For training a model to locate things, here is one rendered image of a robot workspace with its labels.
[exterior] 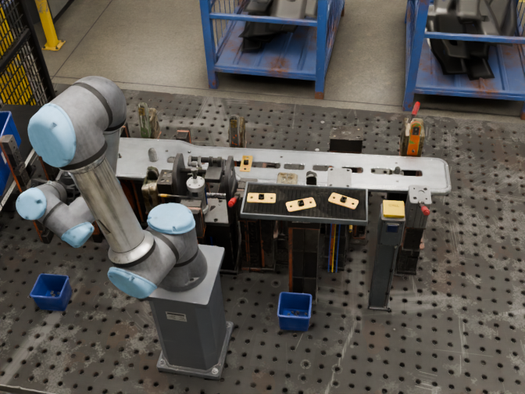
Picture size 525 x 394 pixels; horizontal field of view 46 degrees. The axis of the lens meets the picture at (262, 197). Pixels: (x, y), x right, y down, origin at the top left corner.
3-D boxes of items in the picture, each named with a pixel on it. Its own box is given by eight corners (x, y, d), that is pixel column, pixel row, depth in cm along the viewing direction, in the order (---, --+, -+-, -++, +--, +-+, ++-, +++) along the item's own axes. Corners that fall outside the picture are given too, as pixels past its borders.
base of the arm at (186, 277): (200, 295, 168) (195, 272, 161) (147, 288, 170) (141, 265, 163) (213, 253, 178) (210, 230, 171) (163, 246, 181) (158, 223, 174)
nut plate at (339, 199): (358, 201, 183) (359, 198, 182) (354, 209, 180) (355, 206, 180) (332, 192, 186) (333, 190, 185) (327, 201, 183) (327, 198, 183)
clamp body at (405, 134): (413, 185, 253) (426, 114, 228) (415, 211, 243) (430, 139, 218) (387, 184, 255) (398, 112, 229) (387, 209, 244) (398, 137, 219)
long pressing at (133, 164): (446, 155, 222) (447, 151, 221) (452, 198, 207) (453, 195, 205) (77, 136, 237) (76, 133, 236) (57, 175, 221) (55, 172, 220)
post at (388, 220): (389, 293, 215) (405, 203, 184) (389, 311, 210) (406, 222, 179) (367, 291, 216) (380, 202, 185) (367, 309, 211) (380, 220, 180)
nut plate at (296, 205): (312, 198, 185) (312, 195, 184) (316, 206, 182) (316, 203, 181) (285, 203, 183) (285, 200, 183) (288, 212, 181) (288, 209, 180)
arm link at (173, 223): (207, 239, 169) (201, 205, 159) (179, 274, 161) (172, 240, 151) (170, 225, 173) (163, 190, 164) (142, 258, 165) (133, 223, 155)
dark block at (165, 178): (191, 252, 231) (176, 169, 202) (187, 267, 226) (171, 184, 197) (177, 252, 232) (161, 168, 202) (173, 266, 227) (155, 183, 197)
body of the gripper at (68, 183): (90, 200, 181) (73, 209, 170) (62, 198, 182) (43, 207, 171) (89, 174, 180) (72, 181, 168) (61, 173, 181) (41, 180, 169)
